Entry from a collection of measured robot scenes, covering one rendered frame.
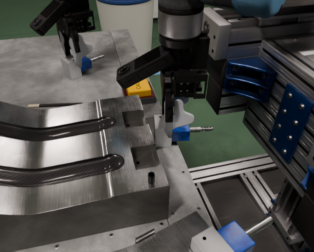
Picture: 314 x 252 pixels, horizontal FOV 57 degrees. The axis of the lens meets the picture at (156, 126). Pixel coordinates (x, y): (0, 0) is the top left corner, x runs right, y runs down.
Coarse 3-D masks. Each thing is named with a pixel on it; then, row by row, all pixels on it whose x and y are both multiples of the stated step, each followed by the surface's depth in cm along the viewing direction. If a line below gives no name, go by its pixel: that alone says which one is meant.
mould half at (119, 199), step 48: (0, 144) 49; (48, 144) 52; (96, 144) 52; (144, 144) 51; (0, 192) 42; (48, 192) 44; (96, 192) 44; (144, 192) 44; (0, 240) 43; (48, 240) 46
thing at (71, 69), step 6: (102, 54) 92; (66, 60) 84; (72, 60) 84; (84, 60) 87; (90, 60) 88; (66, 66) 85; (72, 66) 84; (78, 66) 86; (84, 66) 87; (90, 66) 89; (66, 72) 87; (72, 72) 85; (78, 72) 87; (72, 78) 86
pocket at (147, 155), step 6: (150, 144) 51; (132, 150) 51; (138, 150) 52; (144, 150) 52; (150, 150) 52; (132, 156) 52; (138, 156) 53; (144, 156) 53; (150, 156) 53; (156, 156) 51; (138, 162) 52; (144, 162) 52; (150, 162) 52; (156, 162) 50; (138, 168) 51
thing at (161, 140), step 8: (160, 120) 63; (160, 128) 61; (176, 128) 63; (184, 128) 63; (192, 128) 64; (200, 128) 64; (208, 128) 64; (160, 136) 62; (176, 136) 63; (184, 136) 63; (160, 144) 63; (168, 144) 63
